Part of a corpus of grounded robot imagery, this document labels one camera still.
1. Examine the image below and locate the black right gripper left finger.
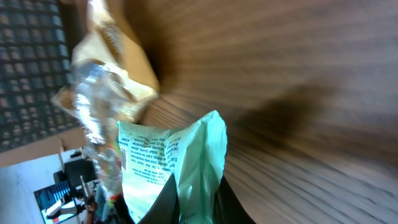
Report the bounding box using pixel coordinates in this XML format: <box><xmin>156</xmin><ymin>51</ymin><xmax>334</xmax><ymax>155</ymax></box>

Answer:
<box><xmin>139</xmin><ymin>174</ymin><xmax>180</xmax><ymax>224</ymax></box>

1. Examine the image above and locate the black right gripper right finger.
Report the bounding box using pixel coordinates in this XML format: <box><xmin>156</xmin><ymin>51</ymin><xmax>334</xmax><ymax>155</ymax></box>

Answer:
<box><xmin>214</xmin><ymin>176</ymin><xmax>256</xmax><ymax>224</ymax></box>

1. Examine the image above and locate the mint green snack packet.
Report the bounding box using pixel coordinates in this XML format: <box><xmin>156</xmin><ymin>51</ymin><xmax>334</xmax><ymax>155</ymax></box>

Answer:
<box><xmin>116</xmin><ymin>111</ymin><xmax>228</xmax><ymax>223</ymax></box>

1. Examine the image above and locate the beige foil snack pouch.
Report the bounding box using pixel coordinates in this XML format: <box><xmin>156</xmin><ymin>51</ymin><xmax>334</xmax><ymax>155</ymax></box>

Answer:
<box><xmin>52</xmin><ymin>1</ymin><xmax>159</xmax><ymax>199</ymax></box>

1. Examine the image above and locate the black computer monitor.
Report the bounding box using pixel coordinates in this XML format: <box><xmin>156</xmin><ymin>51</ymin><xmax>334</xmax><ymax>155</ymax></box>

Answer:
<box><xmin>34</xmin><ymin>159</ymin><xmax>99</xmax><ymax>224</ymax></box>

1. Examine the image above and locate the grey plastic mesh basket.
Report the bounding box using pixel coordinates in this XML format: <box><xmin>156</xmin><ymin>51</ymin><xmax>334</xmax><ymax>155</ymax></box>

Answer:
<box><xmin>1</xmin><ymin>0</ymin><xmax>82</xmax><ymax>152</ymax></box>

